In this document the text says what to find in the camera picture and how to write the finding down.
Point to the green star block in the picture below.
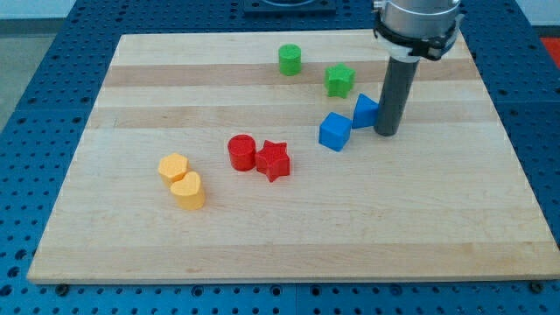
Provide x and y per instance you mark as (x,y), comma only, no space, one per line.
(339,80)

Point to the red star block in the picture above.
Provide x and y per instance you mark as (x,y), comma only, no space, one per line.
(273,160)

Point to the light wooden board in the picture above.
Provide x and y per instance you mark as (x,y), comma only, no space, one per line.
(445,199)

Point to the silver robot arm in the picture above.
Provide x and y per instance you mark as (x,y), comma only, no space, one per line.
(411,30)

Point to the red cylinder block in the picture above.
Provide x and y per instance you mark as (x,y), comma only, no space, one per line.
(241,150)

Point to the blue cube block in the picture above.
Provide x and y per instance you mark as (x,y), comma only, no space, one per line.
(334,131)

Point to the green cylinder block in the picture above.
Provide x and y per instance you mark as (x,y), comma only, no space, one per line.
(289,59)

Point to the yellow heart block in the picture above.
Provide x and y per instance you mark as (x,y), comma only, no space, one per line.
(189,192)

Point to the yellow hexagon block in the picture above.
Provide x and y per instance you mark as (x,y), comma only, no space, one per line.
(173,168)

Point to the blue triangle block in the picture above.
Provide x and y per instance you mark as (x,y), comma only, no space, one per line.
(365,112)

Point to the grey cylindrical pointer rod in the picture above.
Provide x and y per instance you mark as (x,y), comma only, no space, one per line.
(394,95)

